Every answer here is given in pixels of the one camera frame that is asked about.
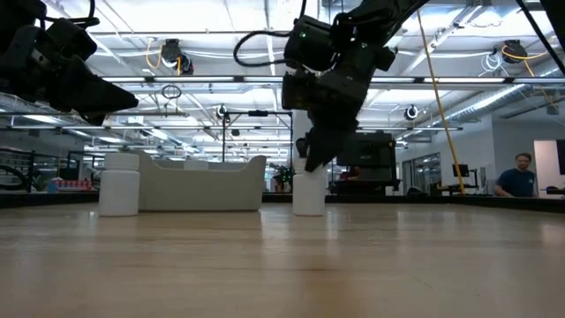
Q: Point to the small black desk monitor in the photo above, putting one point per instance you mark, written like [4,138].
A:
[461,170]

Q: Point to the black metal railing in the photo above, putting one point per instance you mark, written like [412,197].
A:
[30,172]

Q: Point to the white pill bottle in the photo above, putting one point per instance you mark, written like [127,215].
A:
[119,190]
[309,194]

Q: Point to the black low cabinet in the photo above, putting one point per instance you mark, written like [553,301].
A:
[366,187]

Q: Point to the long rig light bar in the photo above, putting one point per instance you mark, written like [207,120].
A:
[198,80]

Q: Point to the small black ceiling reel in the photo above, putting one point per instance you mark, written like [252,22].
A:
[222,112]
[411,112]

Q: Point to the white board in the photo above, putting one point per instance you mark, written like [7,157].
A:
[546,163]

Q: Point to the row of red boxes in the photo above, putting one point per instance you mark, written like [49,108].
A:
[75,184]

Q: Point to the black wall screen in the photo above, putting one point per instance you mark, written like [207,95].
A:
[561,156]

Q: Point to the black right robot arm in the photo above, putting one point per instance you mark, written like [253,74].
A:
[379,13]

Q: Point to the person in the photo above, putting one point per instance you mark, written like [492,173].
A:
[516,181]

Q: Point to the grey plastic basket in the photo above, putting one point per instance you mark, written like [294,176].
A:
[198,190]

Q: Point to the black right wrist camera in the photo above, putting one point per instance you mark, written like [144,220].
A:
[309,44]

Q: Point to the black aluminium table frame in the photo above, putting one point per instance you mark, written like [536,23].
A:
[397,201]

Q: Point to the black metal frame stand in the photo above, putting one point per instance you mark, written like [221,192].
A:
[258,113]

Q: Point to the dark green leafy object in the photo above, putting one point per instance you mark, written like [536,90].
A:
[282,176]

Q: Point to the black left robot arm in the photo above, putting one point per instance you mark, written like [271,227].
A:
[17,9]

